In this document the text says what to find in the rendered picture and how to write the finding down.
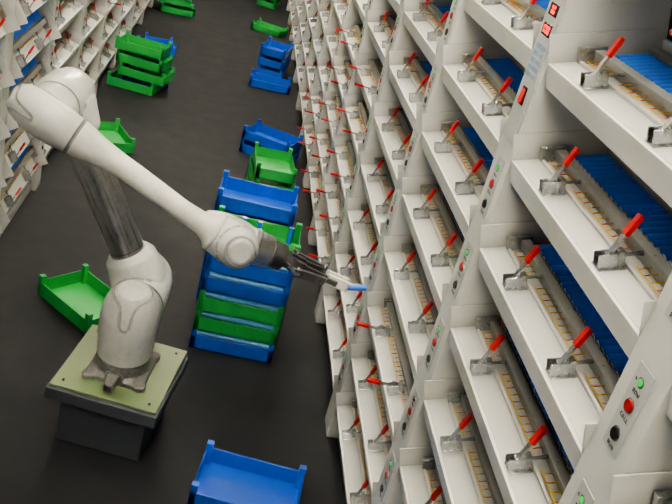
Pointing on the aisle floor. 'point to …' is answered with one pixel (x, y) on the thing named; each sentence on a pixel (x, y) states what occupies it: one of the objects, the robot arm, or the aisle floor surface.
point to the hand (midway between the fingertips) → (336, 280)
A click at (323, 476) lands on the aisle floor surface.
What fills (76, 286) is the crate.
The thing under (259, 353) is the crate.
